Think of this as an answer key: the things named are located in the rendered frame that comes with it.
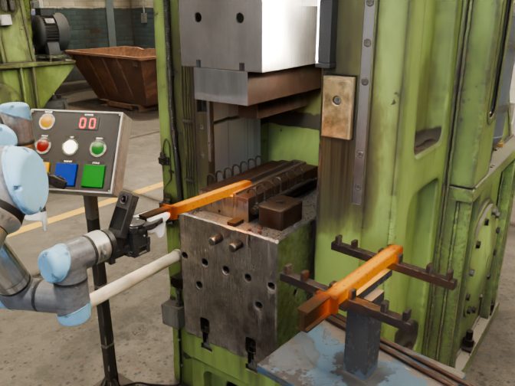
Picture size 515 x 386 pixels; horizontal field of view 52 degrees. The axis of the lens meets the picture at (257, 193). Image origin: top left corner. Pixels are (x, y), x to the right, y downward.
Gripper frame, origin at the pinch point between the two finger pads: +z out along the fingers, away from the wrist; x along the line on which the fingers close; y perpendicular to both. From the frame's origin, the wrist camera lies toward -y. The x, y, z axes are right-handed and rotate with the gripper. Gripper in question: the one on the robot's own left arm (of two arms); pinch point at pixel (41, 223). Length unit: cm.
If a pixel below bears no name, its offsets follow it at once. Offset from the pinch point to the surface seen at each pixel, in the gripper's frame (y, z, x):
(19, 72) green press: -97, 8, -463
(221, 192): -45, -8, 27
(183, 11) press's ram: -45, -58, 10
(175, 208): -26.9, -9.3, 34.6
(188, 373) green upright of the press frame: -52, 86, -14
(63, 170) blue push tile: -13.8, -8.7, -19.9
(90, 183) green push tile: -19.4, -5.4, -11.3
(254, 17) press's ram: -53, -57, 34
